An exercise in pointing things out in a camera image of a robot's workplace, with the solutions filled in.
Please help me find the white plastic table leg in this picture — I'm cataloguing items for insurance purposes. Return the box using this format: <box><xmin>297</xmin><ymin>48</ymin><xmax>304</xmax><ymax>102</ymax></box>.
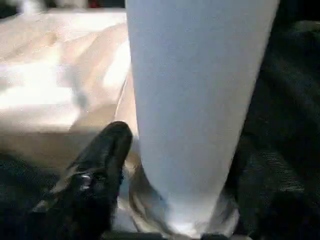
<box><xmin>126</xmin><ymin>0</ymin><xmax>281</xmax><ymax>237</ymax></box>

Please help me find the white glass-door cabinet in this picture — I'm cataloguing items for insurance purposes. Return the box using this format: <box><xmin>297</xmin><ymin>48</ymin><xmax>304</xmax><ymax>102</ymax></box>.
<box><xmin>14</xmin><ymin>0</ymin><xmax>128</xmax><ymax>11</ymax></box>

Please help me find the black mat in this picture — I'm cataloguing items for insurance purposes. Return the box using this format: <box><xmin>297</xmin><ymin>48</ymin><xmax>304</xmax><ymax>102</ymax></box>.
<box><xmin>0</xmin><ymin>0</ymin><xmax>320</xmax><ymax>240</ymax></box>

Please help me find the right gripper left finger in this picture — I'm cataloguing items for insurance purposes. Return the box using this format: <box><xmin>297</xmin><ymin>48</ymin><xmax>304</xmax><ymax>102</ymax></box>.
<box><xmin>24</xmin><ymin>121</ymin><xmax>133</xmax><ymax>240</ymax></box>

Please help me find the white plastic table top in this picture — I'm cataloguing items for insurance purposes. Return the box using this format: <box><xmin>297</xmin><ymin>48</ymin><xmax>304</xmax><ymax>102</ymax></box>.
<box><xmin>0</xmin><ymin>8</ymin><xmax>241</xmax><ymax>237</ymax></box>

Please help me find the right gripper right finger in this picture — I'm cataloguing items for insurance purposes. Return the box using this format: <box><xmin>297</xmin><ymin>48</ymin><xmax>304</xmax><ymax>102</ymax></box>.
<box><xmin>220</xmin><ymin>135</ymin><xmax>320</xmax><ymax>240</ymax></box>

